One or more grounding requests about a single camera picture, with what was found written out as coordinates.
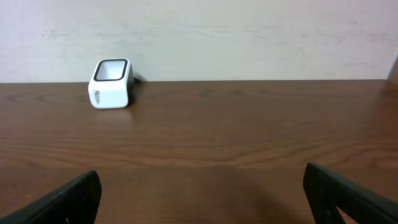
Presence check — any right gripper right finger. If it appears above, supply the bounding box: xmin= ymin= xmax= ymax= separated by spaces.
xmin=303 ymin=162 xmax=397 ymax=224

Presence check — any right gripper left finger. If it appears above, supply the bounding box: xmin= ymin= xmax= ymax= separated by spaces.
xmin=1 ymin=170 xmax=102 ymax=224

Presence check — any white barcode scanner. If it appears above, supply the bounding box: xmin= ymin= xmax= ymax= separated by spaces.
xmin=88 ymin=58 xmax=135 ymax=109

